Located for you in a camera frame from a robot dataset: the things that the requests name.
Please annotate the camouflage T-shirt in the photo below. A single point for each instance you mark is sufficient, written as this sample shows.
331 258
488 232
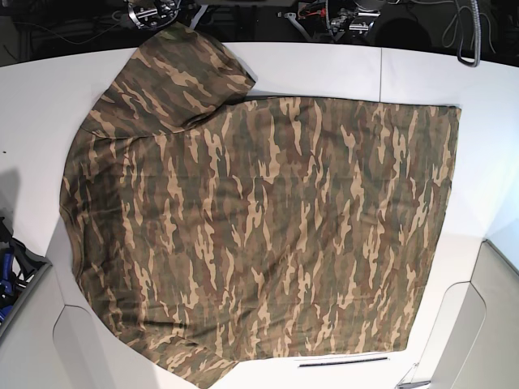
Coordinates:
208 229

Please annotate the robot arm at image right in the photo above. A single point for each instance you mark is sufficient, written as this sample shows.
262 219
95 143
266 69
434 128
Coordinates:
329 21

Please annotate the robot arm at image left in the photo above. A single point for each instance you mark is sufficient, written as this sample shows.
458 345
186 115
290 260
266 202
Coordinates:
147 15

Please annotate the blue and black equipment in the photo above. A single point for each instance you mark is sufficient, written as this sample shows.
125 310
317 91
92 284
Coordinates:
21 269

